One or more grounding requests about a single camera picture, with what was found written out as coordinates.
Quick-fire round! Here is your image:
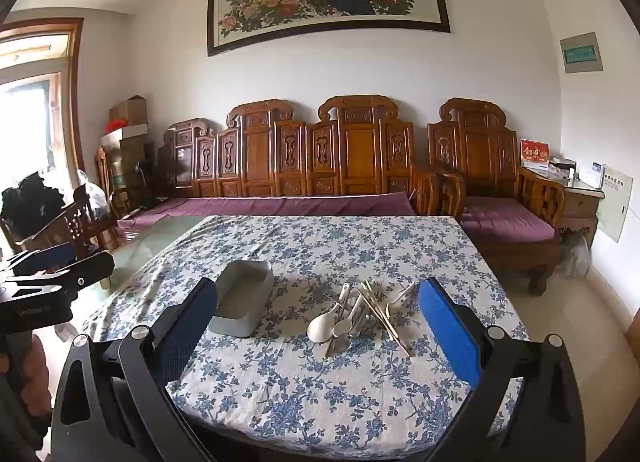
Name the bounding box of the brown cardboard box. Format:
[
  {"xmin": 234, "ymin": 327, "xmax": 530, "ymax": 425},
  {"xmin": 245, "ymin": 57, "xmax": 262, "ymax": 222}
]
[{"xmin": 109, "ymin": 95, "xmax": 148, "ymax": 129}]

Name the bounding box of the wooden door frame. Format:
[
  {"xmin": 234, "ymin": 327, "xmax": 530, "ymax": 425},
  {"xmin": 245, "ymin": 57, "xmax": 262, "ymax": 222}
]
[{"xmin": 0, "ymin": 17, "xmax": 86, "ymax": 178}]

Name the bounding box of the carved wooden sofa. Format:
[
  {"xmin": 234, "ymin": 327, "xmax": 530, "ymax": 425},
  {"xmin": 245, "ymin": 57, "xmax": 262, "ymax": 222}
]
[{"xmin": 157, "ymin": 95, "xmax": 466, "ymax": 218}]

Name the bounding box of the red desk calendar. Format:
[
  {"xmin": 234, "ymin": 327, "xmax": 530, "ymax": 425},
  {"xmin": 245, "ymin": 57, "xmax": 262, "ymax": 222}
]
[{"xmin": 520, "ymin": 139, "xmax": 551, "ymax": 169}]

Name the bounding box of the white electrical box door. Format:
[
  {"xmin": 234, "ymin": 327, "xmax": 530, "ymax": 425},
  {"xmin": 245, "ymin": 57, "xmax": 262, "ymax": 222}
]
[{"xmin": 596, "ymin": 165, "xmax": 633, "ymax": 244}]

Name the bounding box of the clear plastic bag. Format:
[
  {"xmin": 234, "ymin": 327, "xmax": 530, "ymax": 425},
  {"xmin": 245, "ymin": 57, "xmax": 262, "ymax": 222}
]
[{"xmin": 75, "ymin": 169, "xmax": 111, "ymax": 218}]

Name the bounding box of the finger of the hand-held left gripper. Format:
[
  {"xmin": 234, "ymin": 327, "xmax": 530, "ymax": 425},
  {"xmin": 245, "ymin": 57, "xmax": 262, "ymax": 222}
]
[
  {"xmin": 0, "ymin": 243, "xmax": 77, "ymax": 274},
  {"xmin": 0, "ymin": 251, "xmax": 115, "ymax": 301}
]

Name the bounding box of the white card box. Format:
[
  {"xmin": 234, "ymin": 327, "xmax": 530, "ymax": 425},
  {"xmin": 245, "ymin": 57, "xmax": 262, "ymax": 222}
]
[{"xmin": 580, "ymin": 161, "xmax": 606, "ymax": 189}]

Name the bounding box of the carved wooden armchair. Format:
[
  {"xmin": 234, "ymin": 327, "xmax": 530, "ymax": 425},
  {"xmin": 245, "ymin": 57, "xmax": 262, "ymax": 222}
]
[{"xmin": 427, "ymin": 97, "xmax": 568, "ymax": 295}]

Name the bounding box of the wooden chair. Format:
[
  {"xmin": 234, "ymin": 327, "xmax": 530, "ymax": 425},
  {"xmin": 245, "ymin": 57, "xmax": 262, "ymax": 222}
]
[{"xmin": 0, "ymin": 185, "xmax": 121, "ymax": 288}]

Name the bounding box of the grey wall panel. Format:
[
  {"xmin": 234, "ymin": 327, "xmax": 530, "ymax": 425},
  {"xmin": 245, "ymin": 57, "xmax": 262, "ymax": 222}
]
[{"xmin": 559, "ymin": 32, "xmax": 603, "ymax": 74}]

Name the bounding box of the purple armchair cushion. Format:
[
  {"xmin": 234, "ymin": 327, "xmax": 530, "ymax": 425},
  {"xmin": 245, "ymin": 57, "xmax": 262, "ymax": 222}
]
[{"xmin": 460, "ymin": 196, "xmax": 557, "ymax": 243}]

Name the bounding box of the black bag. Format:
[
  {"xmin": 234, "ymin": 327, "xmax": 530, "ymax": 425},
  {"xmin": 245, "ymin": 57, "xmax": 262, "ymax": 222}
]
[{"xmin": 0, "ymin": 171, "xmax": 63, "ymax": 238}]

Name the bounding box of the grey rectangular tray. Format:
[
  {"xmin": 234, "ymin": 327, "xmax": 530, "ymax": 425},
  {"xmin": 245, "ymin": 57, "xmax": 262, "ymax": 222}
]
[{"xmin": 207, "ymin": 259, "xmax": 275, "ymax": 337}]

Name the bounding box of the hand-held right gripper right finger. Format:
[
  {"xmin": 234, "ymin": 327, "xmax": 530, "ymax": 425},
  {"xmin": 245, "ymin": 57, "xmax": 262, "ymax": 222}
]
[{"xmin": 417, "ymin": 277, "xmax": 586, "ymax": 462}]

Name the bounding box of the blue floral tablecloth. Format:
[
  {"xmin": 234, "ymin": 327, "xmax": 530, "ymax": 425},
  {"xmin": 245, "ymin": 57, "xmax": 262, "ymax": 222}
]
[{"xmin": 80, "ymin": 215, "xmax": 531, "ymax": 448}]

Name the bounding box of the metal fork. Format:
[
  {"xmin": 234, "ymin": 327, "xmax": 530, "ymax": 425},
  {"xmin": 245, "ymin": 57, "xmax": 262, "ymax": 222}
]
[{"xmin": 357, "ymin": 309, "xmax": 383, "ymax": 340}]

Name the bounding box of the large white plastic spoon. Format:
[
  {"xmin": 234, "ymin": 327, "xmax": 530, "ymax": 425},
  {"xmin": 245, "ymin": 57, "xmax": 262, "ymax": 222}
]
[{"xmin": 306, "ymin": 285, "xmax": 353, "ymax": 344}]

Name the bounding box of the wooden side table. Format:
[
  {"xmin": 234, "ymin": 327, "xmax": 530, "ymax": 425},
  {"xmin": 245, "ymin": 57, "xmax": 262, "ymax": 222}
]
[{"xmin": 522, "ymin": 165, "xmax": 606, "ymax": 248}]

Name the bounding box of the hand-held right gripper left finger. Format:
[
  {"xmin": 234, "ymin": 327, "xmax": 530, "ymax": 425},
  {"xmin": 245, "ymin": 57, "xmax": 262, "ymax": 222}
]
[{"xmin": 50, "ymin": 277, "xmax": 219, "ymax": 462}]

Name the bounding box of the dark wooden chopstick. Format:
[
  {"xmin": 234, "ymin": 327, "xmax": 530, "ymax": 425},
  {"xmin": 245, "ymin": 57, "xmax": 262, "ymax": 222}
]
[{"xmin": 356, "ymin": 285, "xmax": 411, "ymax": 355}]

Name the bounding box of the person's left hand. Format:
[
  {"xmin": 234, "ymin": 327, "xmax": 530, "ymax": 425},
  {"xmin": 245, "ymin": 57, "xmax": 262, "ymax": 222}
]
[{"xmin": 29, "ymin": 335, "xmax": 53, "ymax": 440}]

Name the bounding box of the white lidded box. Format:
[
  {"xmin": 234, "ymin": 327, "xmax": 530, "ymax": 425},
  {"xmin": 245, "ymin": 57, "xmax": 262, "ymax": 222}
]
[{"xmin": 101, "ymin": 123, "xmax": 149, "ymax": 149}]

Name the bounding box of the white fluffy bag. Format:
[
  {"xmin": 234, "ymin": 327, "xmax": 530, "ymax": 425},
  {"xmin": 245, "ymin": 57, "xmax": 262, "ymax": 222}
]
[{"xmin": 559, "ymin": 232, "xmax": 593, "ymax": 279}]

